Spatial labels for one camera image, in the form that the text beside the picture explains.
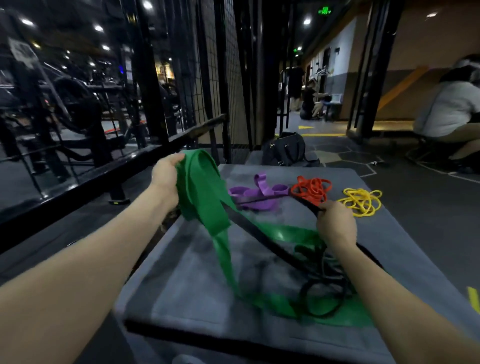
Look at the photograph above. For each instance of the person's right hand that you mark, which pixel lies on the person's right hand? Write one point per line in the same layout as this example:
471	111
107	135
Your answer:
335	225

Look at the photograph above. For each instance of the person's left hand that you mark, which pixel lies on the person's left hand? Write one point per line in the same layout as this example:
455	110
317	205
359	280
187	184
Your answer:
165	180

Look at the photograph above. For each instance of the person's left forearm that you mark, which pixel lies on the person's left forearm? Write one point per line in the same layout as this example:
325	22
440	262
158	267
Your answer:
71	270

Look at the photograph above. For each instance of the red resistance band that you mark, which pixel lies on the red resistance band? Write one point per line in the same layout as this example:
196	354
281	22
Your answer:
311	189

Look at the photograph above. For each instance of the green resistance band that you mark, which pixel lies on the green resistance band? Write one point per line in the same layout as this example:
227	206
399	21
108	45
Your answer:
210	202

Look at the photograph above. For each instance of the black handbag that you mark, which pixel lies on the black handbag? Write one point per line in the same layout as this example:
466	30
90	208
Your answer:
285	150

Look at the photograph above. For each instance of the person's left thumb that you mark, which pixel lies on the person's left thumb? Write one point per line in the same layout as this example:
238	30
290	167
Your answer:
176	158

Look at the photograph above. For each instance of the black resistance band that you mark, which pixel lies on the black resistance band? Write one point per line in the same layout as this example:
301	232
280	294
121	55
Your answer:
285	255

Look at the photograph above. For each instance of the grey padded platform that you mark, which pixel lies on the grey padded platform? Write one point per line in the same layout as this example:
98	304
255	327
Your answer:
210	292

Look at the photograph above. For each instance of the purple resistance band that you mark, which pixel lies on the purple resistance band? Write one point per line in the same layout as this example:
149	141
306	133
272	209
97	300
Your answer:
258	193

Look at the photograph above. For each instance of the green exit sign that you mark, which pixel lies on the green exit sign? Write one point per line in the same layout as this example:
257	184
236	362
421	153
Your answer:
324	11

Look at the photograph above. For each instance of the black metal door frame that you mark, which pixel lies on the black metal door frame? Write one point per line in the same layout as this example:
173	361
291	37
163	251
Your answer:
371	67

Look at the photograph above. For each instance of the black gym machine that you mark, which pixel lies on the black gym machine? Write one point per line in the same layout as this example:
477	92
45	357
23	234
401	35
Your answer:
75	105

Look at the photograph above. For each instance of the black metal railing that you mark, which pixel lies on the black metal railing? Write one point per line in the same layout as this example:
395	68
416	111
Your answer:
112	168

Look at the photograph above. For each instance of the person's right fingers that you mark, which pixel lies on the person's right fingers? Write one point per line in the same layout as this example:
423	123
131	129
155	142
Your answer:
324	210

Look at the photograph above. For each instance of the yellow resistance band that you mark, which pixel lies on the yellow resistance band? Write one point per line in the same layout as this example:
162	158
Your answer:
362	200

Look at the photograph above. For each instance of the person's right forearm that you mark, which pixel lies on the person's right forearm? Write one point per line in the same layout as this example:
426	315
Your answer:
401	311

